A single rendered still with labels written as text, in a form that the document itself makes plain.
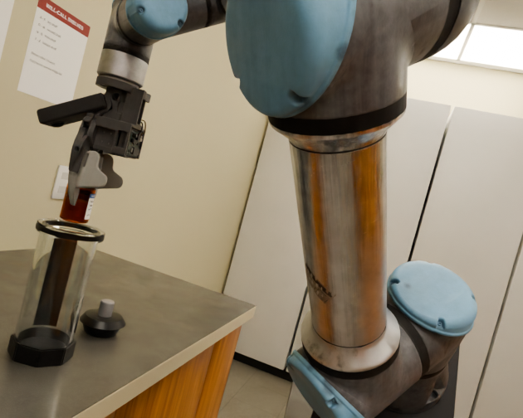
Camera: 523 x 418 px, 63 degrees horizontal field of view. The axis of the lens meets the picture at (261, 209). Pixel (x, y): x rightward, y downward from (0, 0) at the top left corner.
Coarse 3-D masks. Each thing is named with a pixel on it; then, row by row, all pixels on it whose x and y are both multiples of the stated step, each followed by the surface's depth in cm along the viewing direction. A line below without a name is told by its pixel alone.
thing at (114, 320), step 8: (104, 304) 87; (112, 304) 88; (88, 312) 88; (96, 312) 89; (104, 312) 87; (112, 312) 91; (80, 320) 86; (88, 320) 85; (96, 320) 85; (104, 320) 86; (112, 320) 87; (120, 320) 88; (88, 328) 85; (96, 328) 84; (104, 328) 85; (112, 328) 86; (120, 328) 87; (96, 336) 86; (104, 336) 86; (112, 336) 88
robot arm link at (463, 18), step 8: (208, 0) 63; (216, 0) 63; (224, 0) 62; (464, 0) 32; (472, 0) 33; (208, 8) 64; (216, 8) 64; (224, 8) 63; (464, 8) 33; (472, 8) 33; (208, 16) 64; (216, 16) 65; (224, 16) 65; (464, 16) 33; (472, 16) 35; (208, 24) 66; (216, 24) 68; (456, 24) 33; (464, 24) 34; (456, 32) 34; (448, 40) 34; (440, 48) 35
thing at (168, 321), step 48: (0, 288) 98; (96, 288) 116; (144, 288) 127; (192, 288) 141; (0, 336) 76; (144, 336) 92; (192, 336) 100; (0, 384) 62; (48, 384) 65; (96, 384) 69; (144, 384) 78
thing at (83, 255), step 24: (48, 240) 68; (72, 240) 68; (48, 264) 68; (72, 264) 69; (48, 288) 68; (72, 288) 70; (24, 312) 69; (48, 312) 69; (72, 312) 71; (24, 336) 69; (48, 336) 69; (72, 336) 73
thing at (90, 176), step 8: (88, 152) 69; (96, 152) 69; (88, 160) 69; (96, 160) 69; (80, 168) 68; (88, 168) 69; (96, 168) 69; (72, 176) 68; (80, 176) 68; (88, 176) 69; (96, 176) 69; (104, 176) 69; (72, 184) 68; (80, 184) 68; (88, 184) 68; (96, 184) 68; (104, 184) 68; (72, 192) 68; (72, 200) 69
